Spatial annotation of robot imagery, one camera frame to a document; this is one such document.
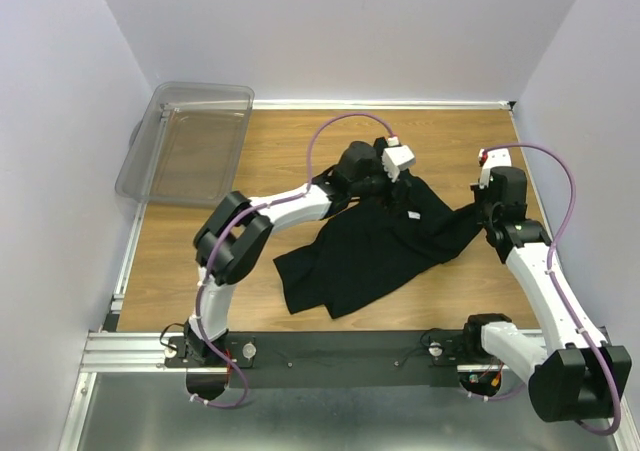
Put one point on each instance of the aluminium frame rail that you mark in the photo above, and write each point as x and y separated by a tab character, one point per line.
111	351

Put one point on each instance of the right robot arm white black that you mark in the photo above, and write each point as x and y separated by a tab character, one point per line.
576	374

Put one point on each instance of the clear plastic bin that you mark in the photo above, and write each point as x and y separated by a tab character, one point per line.
186	149

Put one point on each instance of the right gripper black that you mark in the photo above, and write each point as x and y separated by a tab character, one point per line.
478	195

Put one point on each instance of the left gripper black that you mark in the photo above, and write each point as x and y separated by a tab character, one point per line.
387	196

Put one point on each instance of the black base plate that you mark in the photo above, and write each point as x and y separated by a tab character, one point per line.
330	359

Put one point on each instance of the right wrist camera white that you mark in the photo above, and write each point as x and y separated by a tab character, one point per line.
489	159

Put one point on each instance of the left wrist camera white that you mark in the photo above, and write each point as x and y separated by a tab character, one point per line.
396	158

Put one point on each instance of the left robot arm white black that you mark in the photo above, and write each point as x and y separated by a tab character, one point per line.
231	241

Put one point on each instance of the black t shirt blue logo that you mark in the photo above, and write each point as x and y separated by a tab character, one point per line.
373	248

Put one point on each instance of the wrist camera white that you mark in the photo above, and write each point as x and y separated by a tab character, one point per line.
396	158
489	159

